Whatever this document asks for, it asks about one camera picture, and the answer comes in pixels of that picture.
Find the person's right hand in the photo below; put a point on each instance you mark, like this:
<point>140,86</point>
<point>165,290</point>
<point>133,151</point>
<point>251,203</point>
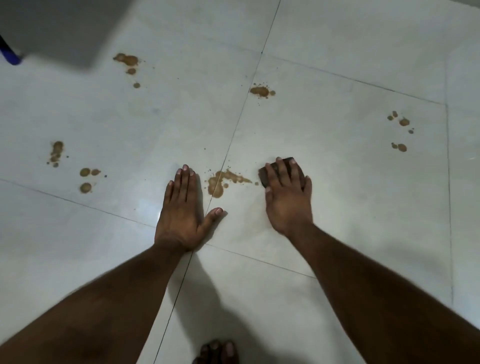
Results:
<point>288,206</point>

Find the person's left hand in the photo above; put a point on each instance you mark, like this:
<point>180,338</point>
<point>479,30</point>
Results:
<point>180,217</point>

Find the dark brown scrubbing sponge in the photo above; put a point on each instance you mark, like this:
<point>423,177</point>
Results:
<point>262,176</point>

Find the person's left forearm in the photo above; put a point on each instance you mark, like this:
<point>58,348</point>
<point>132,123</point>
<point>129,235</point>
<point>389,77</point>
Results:
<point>93,307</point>

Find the person's right forearm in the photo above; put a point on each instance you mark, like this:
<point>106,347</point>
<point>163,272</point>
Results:
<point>375,300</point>

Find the person's left foot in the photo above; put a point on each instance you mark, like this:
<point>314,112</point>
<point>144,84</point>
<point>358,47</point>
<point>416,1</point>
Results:
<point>215,354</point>

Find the blue object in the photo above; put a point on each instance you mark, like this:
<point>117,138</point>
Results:
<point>10,56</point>

